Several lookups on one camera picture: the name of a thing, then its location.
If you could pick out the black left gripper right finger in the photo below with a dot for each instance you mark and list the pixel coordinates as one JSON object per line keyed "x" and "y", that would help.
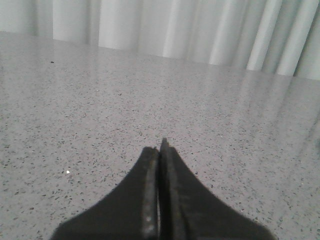
{"x": 189, "y": 211}

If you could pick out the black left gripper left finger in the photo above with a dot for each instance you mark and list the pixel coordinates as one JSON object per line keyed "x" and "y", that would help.
{"x": 128, "y": 212}

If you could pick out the white pleated curtain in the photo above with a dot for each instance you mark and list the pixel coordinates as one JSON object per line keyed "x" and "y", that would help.
{"x": 272, "y": 36}

